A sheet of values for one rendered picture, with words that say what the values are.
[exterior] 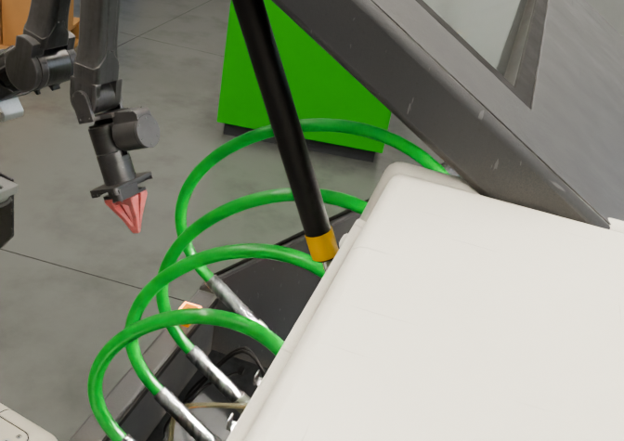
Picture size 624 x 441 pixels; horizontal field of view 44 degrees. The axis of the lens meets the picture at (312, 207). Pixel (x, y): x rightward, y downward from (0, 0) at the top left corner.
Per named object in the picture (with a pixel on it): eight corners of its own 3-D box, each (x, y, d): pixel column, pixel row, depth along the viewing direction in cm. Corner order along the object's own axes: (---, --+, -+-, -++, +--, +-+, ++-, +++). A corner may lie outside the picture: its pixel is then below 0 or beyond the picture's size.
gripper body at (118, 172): (155, 180, 143) (144, 141, 141) (118, 198, 135) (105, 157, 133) (129, 183, 146) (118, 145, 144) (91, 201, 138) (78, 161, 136)
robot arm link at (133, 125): (104, 83, 140) (69, 93, 133) (151, 72, 134) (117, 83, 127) (123, 147, 143) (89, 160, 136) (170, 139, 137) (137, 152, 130)
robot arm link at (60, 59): (24, 50, 145) (1, 55, 141) (57, 30, 140) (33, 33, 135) (45, 97, 147) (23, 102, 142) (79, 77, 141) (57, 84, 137)
